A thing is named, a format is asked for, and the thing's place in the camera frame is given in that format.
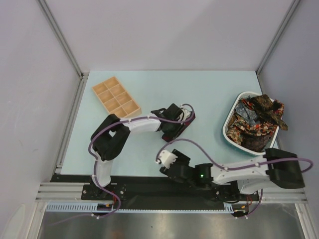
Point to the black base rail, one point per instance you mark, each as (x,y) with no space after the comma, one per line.
(157,193)

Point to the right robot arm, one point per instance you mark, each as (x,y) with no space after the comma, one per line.
(276,168)

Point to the aluminium frame post right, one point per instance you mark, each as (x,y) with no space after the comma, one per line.
(278,35)

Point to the grey blue tie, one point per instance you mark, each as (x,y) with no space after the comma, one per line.
(248,115)

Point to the red navy striped tie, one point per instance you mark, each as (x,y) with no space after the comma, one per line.
(187,122)

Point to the wooden compartment tray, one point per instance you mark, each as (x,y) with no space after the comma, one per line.
(116,99)

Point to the aluminium frame post left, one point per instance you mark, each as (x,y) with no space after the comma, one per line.
(44,7)

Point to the red floral patterned tie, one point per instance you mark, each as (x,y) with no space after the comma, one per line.
(240,132)

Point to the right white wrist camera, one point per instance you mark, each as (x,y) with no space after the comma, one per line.
(166,159)

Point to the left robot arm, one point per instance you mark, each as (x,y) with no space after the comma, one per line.
(108,140)

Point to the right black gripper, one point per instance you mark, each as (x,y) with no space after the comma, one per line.
(171,172)

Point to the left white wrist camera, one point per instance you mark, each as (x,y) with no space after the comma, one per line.
(186,115)

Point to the dark paisley tie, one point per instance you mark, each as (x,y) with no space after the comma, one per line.
(269,113)

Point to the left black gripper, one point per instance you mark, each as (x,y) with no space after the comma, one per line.
(172,134)

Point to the white laundry basket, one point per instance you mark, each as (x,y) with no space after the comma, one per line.
(255,148)

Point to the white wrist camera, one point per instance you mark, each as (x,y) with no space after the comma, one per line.
(186,115)
(166,159)

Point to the aluminium frame post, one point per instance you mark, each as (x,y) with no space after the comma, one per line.
(278,35)
(44,7)

